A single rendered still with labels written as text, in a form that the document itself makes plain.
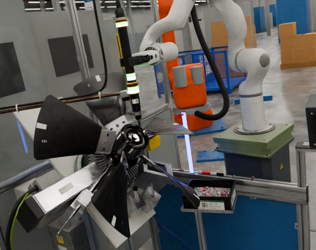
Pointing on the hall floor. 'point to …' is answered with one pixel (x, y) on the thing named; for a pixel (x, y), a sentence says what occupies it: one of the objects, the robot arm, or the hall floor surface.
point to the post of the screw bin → (200, 230)
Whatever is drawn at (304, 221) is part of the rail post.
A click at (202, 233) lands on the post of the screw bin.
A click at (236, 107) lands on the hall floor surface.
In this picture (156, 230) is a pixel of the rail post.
